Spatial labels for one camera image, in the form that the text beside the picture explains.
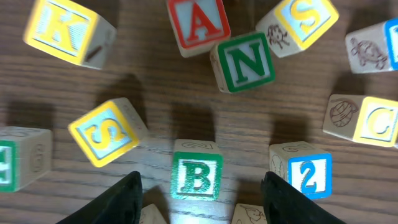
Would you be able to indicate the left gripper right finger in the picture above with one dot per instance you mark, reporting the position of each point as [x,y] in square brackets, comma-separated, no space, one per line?
[283,203]

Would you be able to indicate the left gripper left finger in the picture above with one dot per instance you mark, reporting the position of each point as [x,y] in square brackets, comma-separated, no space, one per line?
[121,204]

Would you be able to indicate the green B block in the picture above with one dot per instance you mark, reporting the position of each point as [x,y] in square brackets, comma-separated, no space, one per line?
[196,170]

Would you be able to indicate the red U block lower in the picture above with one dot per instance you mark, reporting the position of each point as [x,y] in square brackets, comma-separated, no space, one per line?
[151,215]

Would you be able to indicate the red E block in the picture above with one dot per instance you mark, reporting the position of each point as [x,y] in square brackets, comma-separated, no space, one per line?
[248,214]

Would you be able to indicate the blue 2 block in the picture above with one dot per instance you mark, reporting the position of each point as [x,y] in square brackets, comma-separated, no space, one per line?
[304,166]

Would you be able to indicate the yellow S block lower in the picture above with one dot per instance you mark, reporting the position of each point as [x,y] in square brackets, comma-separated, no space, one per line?
[109,131]

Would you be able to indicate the yellow s block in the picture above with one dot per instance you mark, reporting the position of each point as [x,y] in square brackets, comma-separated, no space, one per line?
[109,131]
[294,25]

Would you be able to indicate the green V block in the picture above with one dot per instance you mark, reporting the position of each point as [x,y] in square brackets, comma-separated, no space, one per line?
[26,155]

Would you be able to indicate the yellow C block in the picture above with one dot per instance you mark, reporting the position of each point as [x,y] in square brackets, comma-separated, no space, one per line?
[362,119]

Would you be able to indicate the green N block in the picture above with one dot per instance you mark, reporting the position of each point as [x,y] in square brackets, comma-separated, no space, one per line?
[242,63]

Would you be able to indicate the blue P block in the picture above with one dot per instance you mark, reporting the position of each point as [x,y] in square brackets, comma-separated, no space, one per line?
[373,49]

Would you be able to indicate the yellow K block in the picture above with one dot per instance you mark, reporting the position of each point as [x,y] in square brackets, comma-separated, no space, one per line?
[71,32]

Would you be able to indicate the yellow S block upper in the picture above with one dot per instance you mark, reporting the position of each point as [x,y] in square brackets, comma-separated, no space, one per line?
[294,25]

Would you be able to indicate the red A block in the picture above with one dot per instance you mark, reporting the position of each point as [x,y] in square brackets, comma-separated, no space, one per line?
[198,24]

